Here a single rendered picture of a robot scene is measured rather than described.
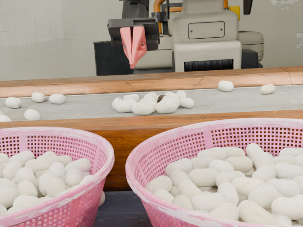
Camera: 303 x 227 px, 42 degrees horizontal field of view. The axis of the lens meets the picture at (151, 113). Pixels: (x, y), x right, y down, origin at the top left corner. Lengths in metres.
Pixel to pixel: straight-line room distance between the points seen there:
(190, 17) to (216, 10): 0.09
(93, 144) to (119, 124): 0.07
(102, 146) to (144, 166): 0.06
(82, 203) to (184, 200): 0.09
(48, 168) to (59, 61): 2.38
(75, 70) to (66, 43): 0.20
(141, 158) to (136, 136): 0.10
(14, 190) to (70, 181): 0.06
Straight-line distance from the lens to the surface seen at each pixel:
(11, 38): 2.92
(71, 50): 2.82
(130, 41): 0.78
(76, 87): 0.90
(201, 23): 1.36
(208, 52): 1.33
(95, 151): 0.46
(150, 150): 0.43
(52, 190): 0.41
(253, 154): 0.47
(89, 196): 0.36
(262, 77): 0.89
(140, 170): 0.40
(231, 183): 0.39
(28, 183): 0.43
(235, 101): 0.74
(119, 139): 0.52
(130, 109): 0.68
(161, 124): 0.51
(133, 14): 0.83
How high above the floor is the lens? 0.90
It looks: 14 degrees down
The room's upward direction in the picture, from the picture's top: 4 degrees counter-clockwise
